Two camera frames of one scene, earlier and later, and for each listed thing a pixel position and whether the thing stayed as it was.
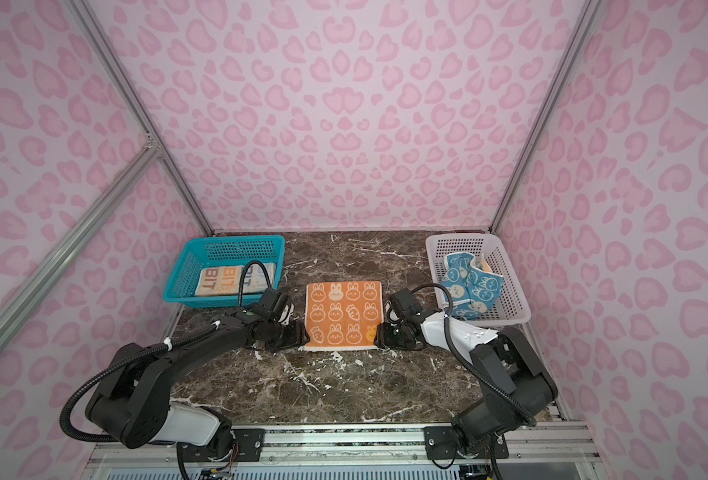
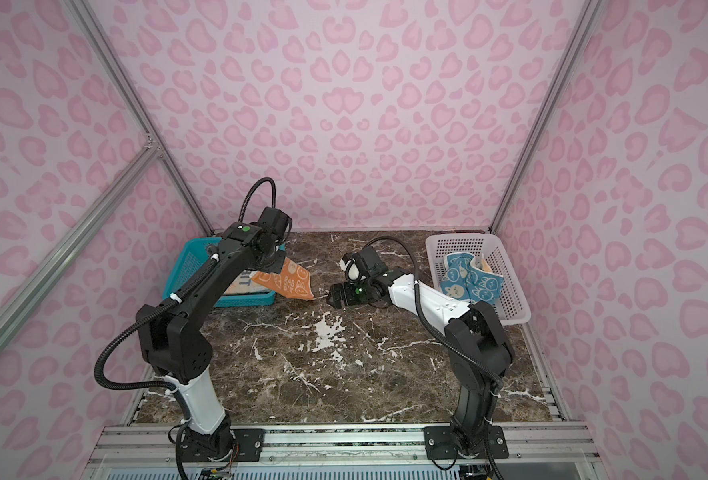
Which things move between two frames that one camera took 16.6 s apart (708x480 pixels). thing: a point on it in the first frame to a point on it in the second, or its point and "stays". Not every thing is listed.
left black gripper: [299, 336] to [277, 267]
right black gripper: [382, 334] to [349, 298]
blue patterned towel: [473, 289] stays
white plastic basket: [510, 308] stays
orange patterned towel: [343, 315] to [292, 281]
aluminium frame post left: [155, 142] stays
